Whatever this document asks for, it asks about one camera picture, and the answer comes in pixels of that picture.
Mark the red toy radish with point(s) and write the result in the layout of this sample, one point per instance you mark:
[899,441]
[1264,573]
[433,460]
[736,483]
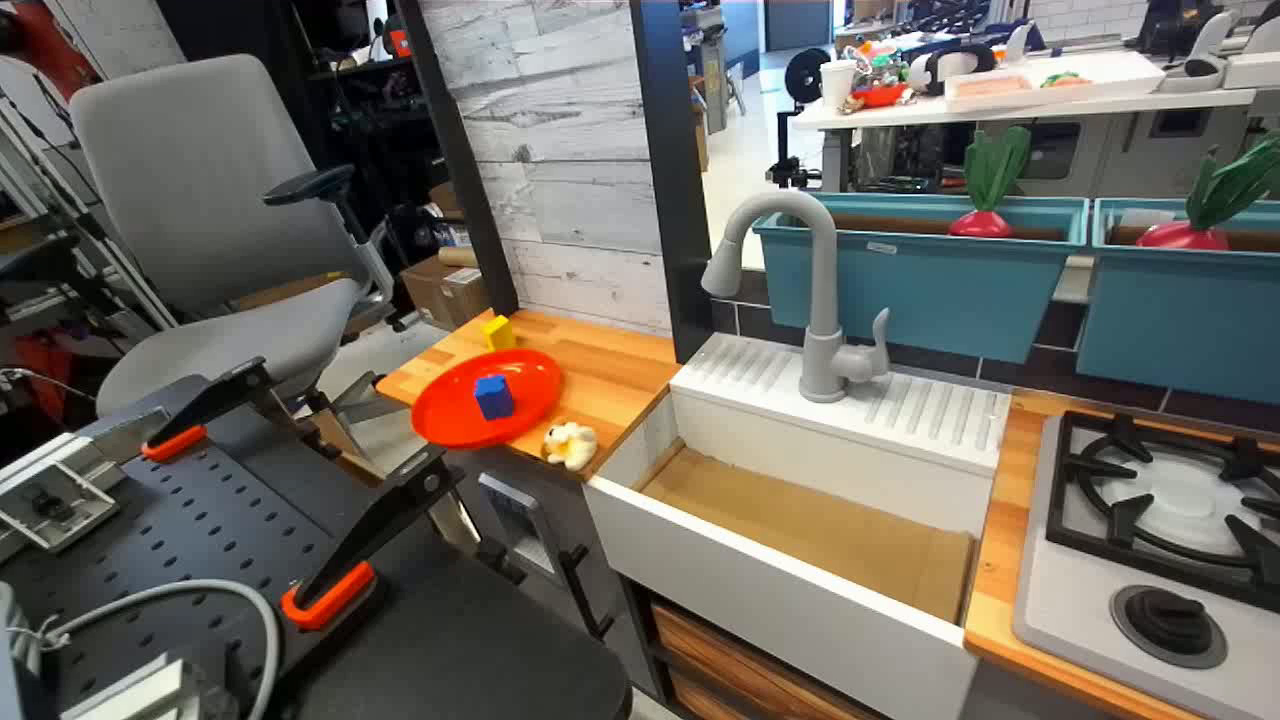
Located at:
[1227,186]
[994,166]

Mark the grey tap faucet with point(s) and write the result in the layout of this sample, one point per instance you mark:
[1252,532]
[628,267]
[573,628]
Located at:
[821,295]

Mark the teal planter box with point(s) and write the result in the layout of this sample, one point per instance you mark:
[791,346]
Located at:
[922,284]
[1180,322]

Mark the metal mounting bracket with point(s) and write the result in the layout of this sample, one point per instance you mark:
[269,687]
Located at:
[54,507]

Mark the white background table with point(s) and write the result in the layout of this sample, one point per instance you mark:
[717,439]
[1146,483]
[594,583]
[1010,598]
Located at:
[1013,107]

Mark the small cream plush toy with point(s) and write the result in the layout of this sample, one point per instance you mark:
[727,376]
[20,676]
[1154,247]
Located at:
[571,445]

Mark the wooden butcher block countertop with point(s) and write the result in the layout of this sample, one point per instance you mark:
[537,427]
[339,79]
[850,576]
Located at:
[605,372]

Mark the white toy kitchen sink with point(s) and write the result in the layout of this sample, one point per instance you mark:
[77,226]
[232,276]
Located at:
[803,619]

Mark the blue cube block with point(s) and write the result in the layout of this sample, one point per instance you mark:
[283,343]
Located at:
[493,396]

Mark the black frame post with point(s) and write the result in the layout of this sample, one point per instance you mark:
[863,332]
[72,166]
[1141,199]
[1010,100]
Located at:
[674,172]
[463,162]

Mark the grey wood backsplash panel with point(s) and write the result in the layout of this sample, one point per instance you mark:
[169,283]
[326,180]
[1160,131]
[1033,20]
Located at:
[562,147]

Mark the yellow cube block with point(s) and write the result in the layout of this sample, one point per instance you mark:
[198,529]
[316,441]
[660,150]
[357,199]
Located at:
[499,332]

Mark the wooden stove countertop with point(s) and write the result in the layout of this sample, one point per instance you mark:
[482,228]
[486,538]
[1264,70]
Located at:
[1000,561]

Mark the white paper roll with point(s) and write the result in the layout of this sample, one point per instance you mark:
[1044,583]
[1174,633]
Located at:
[837,84]

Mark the grey toy stove top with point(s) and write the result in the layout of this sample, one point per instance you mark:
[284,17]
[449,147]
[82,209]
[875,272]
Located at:
[1146,573]

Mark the cardboard box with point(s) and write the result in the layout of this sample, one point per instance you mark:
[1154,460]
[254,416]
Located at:
[440,284]

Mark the grey kitchen base cabinet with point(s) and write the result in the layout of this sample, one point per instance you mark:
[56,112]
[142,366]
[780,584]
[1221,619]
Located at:
[535,532]

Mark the red plastic plate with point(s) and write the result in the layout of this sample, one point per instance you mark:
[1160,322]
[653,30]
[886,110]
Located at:
[449,408]

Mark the grey office chair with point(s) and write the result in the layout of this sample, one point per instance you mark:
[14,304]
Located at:
[202,200]

